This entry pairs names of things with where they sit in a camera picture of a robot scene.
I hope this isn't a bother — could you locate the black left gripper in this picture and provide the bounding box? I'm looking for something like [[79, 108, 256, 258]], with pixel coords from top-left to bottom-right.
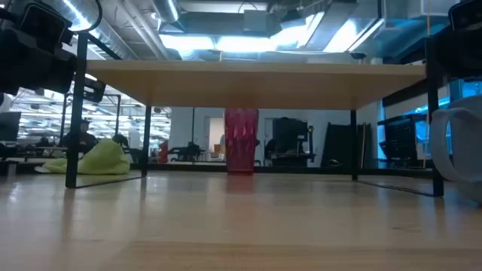
[[0, 20, 78, 96]]

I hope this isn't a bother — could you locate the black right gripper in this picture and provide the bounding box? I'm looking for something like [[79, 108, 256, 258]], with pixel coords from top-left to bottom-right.
[[436, 26, 482, 81]]

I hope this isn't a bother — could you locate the white ceramic mug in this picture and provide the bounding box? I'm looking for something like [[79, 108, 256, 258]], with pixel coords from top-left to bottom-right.
[[429, 94, 482, 205]]

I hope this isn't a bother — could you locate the red faceted plastic tumbler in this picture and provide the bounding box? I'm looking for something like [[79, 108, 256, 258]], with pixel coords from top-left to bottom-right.
[[224, 108, 260, 176]]

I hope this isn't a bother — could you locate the black computer monitor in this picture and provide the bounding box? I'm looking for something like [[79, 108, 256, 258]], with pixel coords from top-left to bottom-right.
[[0, 111, 22, 143]]

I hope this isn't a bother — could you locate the person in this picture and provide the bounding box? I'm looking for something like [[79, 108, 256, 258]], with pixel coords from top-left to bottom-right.
[[62, 120, 99, 155]]

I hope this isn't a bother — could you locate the black pegboard cart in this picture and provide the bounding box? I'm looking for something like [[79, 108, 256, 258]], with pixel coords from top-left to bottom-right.
[[377, 114, 429, 169]]

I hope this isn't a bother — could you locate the lime green bean bag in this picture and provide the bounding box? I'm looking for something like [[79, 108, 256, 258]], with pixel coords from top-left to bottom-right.
[[35, 138, 131, 175]]

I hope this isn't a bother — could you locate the black leaning panel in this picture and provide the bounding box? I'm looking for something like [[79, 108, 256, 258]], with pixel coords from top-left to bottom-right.
[[320, 122, 373, 169]]

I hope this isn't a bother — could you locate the red background object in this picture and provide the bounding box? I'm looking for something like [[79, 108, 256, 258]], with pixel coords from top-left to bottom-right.
[[157, 139, 169, 164]]

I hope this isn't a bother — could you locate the black desk with monitor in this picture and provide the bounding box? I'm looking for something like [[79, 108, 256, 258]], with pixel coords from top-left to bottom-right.
[[264, 117, 318, 168]]

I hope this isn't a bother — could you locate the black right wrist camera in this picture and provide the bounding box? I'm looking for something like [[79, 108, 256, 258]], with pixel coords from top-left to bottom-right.
[[447, 0, 482, 32]]

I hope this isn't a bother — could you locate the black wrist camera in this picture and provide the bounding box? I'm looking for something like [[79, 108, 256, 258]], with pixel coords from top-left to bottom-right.
[[447, 0, 482, 32], [14, 0, 75, 46]]

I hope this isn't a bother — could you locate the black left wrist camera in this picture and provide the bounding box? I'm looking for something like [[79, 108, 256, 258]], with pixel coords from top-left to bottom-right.
[[14, 0, 75, 46]]

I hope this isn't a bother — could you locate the black cable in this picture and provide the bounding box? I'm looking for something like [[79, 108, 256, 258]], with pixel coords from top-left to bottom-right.
[[73, 0, 104, 34]]

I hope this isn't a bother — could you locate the wooden shelf with black frame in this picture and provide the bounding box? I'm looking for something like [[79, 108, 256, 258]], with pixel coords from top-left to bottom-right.
[[65, 32, 445, 198]]

